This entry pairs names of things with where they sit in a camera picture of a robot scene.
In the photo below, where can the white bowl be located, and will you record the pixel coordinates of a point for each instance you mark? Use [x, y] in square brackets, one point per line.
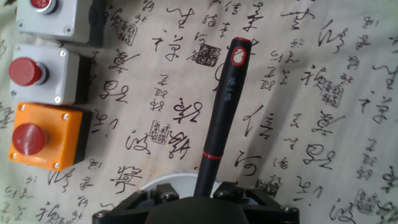
[183, 183]

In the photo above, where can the black ladle with red trim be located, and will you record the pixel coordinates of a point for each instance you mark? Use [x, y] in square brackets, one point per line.
[224, 118]

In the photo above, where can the orange box with red button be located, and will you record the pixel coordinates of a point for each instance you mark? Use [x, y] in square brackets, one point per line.
[59, 133]

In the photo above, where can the grey box with flat button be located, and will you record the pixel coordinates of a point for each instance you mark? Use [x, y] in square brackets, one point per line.
[71, 18]

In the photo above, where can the calligraphy print tablecloth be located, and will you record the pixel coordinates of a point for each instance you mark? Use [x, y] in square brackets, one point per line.
[311, 124]

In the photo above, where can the grey box with mushroom button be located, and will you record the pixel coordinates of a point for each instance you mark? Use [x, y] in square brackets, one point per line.
[59, 74]

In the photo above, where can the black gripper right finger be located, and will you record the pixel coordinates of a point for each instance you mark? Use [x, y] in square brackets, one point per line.
[267, 208]

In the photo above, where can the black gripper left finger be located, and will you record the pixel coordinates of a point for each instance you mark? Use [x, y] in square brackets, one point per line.
[124, 208]

